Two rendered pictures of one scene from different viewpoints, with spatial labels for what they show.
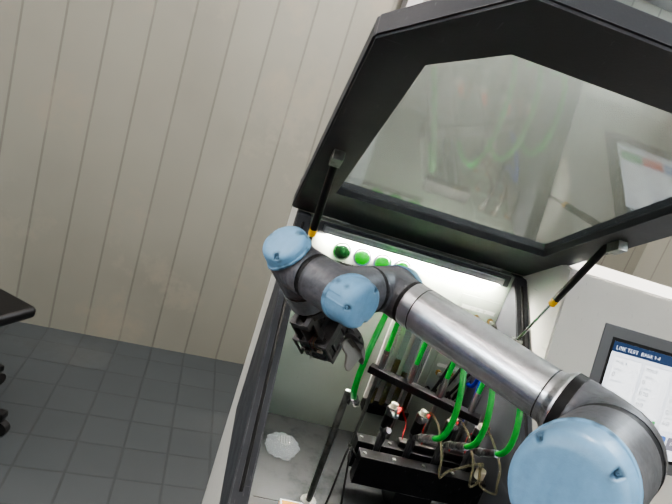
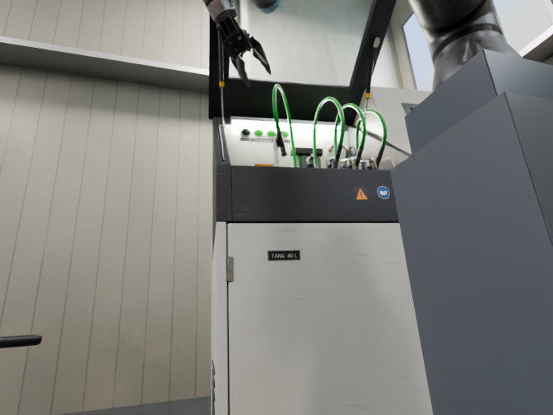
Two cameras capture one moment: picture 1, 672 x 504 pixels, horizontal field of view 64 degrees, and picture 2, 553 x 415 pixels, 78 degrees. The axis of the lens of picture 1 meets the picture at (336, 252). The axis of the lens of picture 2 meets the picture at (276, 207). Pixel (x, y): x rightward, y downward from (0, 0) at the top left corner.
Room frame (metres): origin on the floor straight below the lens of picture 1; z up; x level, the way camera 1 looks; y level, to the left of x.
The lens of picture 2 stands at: (0.07, -0.07, 0.54)
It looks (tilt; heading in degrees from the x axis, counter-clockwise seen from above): 18 degrees up; 357
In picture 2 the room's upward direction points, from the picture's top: 3 degrees counter-clockwise
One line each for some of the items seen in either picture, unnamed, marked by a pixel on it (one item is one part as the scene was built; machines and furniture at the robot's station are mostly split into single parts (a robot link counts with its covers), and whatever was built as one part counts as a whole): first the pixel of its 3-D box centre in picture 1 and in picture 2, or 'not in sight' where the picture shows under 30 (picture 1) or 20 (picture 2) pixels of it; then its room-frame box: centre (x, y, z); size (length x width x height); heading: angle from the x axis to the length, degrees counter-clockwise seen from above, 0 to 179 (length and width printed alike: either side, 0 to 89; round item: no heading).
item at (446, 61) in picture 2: not in sight; (471, 71); (0.57, -0.46, 0.95); 0.15 x 0.15 x 0.10
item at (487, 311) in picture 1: (464, 347); (341, 167); (1.52, -0.45, 1.20); 0.13 x 0.03 x 0.31; 99
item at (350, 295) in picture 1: (344, 291); not in sight; (0.77, -0.03, 1.50); 0.11 x 0.11 x 0.08; 50
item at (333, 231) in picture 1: (415, 255); (287, 123); (1.48, -0.22, 1.43); 0.54 x 0.03 x 0.02; 99
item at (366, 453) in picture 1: (410, 481); not in sight; (1.24, -0.38, 0.91); 0.34 x 0.10 x 0.15; 99
